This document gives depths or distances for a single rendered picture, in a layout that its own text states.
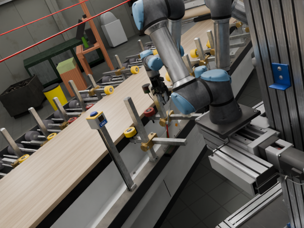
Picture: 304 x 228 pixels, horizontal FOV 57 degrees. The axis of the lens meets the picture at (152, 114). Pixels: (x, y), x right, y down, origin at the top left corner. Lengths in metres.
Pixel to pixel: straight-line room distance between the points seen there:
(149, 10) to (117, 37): 9.29
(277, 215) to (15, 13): 10.05
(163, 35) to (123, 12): 10.28
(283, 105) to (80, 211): 1.22
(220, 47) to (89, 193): 1.11
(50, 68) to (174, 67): 7.57
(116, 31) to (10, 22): 3.52
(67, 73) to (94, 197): 5.09
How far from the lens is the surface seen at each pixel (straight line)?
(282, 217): 1.98
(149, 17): 1.23
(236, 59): 3.05
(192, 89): 1.20
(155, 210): 2.29
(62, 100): 5.83
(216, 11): 1.43
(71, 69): 6.67
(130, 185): 1.68
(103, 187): 1.83
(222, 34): 1.45
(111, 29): 10.45
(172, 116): 1.93
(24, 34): 10.84
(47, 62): 8.64
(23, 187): 1.95
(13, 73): 10.93
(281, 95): 1.23
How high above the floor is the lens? 1.72
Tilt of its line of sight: 24 degrees down
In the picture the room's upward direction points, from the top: 22 degrees counter-clockwise
